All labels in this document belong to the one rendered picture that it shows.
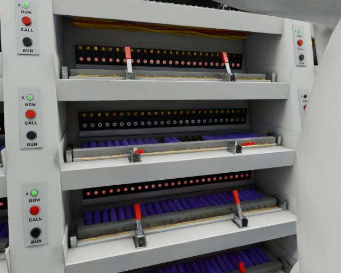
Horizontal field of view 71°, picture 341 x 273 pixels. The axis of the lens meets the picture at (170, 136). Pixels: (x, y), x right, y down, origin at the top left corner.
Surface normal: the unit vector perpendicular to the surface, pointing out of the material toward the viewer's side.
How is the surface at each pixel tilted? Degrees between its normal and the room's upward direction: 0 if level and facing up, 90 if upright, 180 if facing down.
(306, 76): 90
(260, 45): 90
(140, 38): 90
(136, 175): 107
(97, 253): 17
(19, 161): 90
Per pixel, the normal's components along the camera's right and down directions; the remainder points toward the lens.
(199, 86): 0.30, 0.23
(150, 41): 0.29, -0.06
